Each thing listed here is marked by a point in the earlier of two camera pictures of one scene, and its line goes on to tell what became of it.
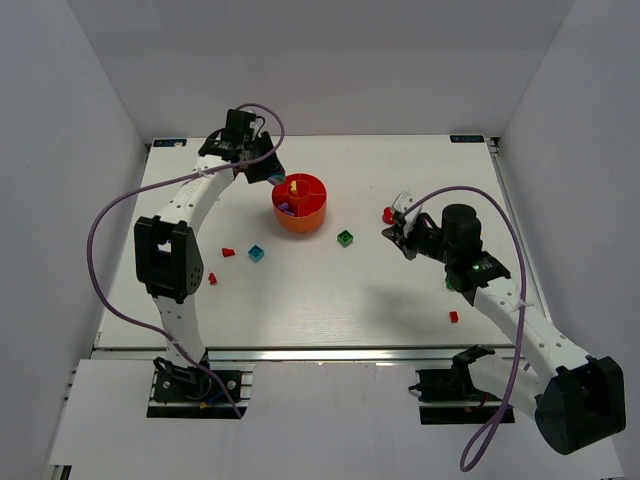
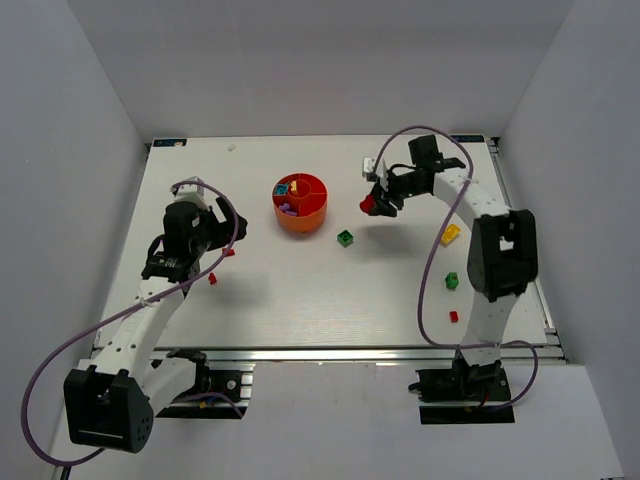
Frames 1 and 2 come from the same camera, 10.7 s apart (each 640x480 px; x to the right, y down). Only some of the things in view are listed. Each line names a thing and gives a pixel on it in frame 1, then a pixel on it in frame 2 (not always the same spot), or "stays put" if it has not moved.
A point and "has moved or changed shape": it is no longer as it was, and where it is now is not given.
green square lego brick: (345, 238) stays put
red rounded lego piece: (388, 216) has moved or changed shape
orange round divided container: (300, 203) stays put
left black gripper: (265, 163) to (220, 226)
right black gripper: (410, 240) to (392, 189)
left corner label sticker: (169, 142) stays put
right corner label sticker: (467, 139) stays put
